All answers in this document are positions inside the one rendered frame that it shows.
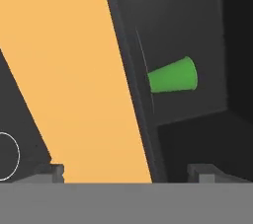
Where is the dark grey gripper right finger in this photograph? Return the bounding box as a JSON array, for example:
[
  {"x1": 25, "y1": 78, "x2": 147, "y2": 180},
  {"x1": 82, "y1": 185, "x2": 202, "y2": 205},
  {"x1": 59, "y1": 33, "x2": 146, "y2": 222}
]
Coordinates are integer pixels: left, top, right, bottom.
[{"x1": 186, "y1": 163, "x2": 253, "y2": 185}]

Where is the green cup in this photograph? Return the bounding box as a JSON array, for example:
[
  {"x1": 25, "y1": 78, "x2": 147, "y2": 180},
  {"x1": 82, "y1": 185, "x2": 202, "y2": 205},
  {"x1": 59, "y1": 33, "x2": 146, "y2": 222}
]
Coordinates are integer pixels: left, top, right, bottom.
[{"x1": 146, "y1": 55, "x2": 199, "y2": 95}]

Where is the black hob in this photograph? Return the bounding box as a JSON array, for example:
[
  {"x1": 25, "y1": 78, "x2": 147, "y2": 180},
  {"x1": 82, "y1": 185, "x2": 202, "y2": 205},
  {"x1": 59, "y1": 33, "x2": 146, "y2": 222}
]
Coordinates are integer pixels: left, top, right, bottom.
[{"x1": 0, "y1": 47, "x2": 53, "y2": 185}]

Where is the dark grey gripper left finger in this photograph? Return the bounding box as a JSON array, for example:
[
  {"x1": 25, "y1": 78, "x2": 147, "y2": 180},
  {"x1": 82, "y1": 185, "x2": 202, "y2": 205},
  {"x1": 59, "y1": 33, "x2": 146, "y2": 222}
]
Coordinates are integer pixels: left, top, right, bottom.
[{"x1": 12, "y1": 163, "x2": 65, "y2": 185}]

